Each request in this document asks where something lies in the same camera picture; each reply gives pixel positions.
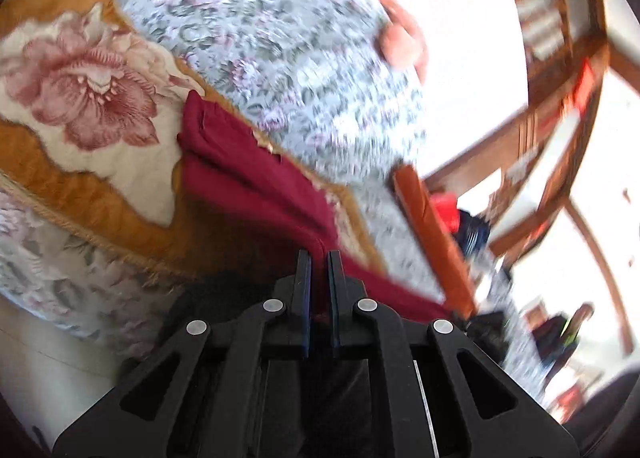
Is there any dark red knit sweater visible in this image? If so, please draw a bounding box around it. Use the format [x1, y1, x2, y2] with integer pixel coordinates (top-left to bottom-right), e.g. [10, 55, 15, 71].
[176, 90, 452, 326]

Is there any rust orange velvet cushion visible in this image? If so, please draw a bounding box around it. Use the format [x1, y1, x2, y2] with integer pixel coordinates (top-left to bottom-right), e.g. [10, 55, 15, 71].
[392, 164, 477, 318]

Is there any orange floral plush blanket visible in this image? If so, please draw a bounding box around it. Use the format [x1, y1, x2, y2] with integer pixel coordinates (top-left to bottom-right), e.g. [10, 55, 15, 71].
[0, 0, 388, 284]

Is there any grey floral quilt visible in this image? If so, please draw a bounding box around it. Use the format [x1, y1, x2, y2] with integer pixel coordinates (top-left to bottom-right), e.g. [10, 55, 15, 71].
[0, 0, 551, 404]

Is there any wooden headboard frame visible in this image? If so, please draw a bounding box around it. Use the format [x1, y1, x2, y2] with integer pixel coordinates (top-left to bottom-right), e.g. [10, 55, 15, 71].
[426, 0, 637, 356]

